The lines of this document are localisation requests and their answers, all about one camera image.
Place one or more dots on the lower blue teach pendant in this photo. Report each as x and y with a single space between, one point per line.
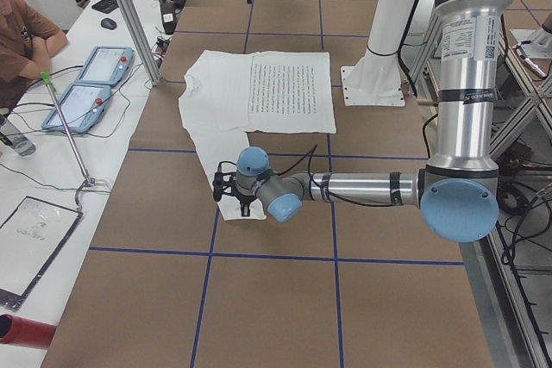
83 105

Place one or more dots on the blue teach pendant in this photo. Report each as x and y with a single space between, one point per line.
83 105
106 65

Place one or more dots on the white pedestal column with base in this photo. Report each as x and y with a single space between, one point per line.
375 80

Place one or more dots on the clear water bottle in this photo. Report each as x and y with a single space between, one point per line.
13 138

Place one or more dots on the green handled reach grabber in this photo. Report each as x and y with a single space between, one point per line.
89 181

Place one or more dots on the upper orange black connector box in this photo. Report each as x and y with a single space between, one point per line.
162 44

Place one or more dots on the person in brown shirt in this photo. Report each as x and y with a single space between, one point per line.
29 40

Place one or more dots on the red cylinder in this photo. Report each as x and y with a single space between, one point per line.
17 331

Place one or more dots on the black computer mouse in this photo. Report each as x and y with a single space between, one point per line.
108 24

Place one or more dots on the upper blue teach pendant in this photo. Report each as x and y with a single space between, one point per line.
106 65

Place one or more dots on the aluminium frame post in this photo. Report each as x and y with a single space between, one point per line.
139 38

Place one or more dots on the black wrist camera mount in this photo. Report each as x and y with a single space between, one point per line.
223 182

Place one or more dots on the white long-sleeve printed shirt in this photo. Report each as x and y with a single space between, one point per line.
230 95

